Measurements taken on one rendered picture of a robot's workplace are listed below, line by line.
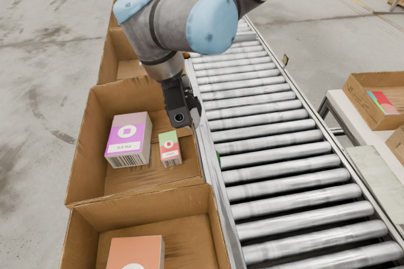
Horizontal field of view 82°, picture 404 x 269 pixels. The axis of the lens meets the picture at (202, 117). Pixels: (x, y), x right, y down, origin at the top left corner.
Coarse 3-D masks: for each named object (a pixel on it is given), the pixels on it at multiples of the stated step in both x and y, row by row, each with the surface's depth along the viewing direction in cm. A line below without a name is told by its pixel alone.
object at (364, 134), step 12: (336, 96) 116; (336, 108) 113; (348, 108) 110; (348, 120) 105; (360, 120) 105; (360, 132) 100; (372, 132) 100; (384, 132) 100; (372, 144) 95; (384, 144) 95; (384, 156) 91; (396, 168) 88
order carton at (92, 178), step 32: (96, 96) 76; (128, 96) 79; (160, 96) 82; (96, 128) 71; (160, 128) 80; (192, 128) 58; (96, 160) 67; (160, 160) 72; (192, 160) 70; (96, 192) 62; (128, 192) 48
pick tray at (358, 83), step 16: (352, 80) 111; (368, 80) 116; (384, 80) 117; (400, 80) 117; (352, 96) 111; (368, 96) 101; (400, 96) 114; (368, 112) 102; (400, 112) 106; (384, 128) 99
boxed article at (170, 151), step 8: (160, 136) 72; (168, 136) 72; (176, 136) 72; (160, 144) 70; (168, 144) 70; (176, 144) 70; (168, 152) 68; (176, 152) 68; (168, 160) 67; (176, 160) 68
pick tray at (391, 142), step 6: (402, 126) 89; (396, 132) 90; (402, 132) 88; (390, 138) 93; (396, 138) 90; (402, 138) 88; (390, 144) 93; (396, 144) 90; (402, 144) 88; (390, 150) 93; (396, 150) 91; (402, 150) 88; (396, 156) 91; (402, 156) 88; (402, 162) 88
